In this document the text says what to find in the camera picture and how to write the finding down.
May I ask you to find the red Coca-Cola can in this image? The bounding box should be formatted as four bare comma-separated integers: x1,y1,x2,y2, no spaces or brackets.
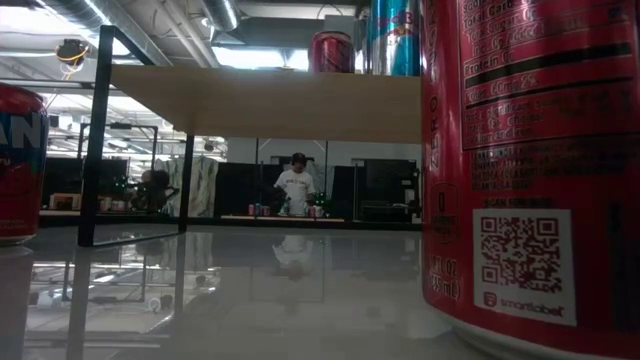
308,29,356,75
418,0,640,360

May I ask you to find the blue silver Red Bull can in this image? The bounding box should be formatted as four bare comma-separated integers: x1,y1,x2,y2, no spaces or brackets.
366,0,422,77

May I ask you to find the red can with blue band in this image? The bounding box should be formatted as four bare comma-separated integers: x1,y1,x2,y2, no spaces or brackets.
0,82,50,246

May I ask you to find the black metal shelf leg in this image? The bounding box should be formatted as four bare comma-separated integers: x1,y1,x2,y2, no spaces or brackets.
77,24,196,249

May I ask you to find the person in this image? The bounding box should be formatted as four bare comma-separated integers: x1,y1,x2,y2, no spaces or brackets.
273,152,317,217
130,168,180,214

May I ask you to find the black background cabinet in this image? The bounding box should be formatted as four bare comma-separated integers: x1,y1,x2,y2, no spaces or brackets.
355,157,422,225

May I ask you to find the dark background cabinet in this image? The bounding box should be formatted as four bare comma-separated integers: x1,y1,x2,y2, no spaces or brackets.
214,160,284,219

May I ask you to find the white green patterned curtain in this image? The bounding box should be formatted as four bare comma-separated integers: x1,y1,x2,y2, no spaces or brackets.
154,155,220,217

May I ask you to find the wooden background table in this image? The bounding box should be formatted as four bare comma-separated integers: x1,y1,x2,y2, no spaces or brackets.
48,192,126,212

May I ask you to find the silver ventilation duct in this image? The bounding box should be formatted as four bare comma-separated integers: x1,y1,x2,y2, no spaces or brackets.
199,0,240,32

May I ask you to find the black background gantry frame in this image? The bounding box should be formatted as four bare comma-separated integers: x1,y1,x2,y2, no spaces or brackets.
77,122,160,171

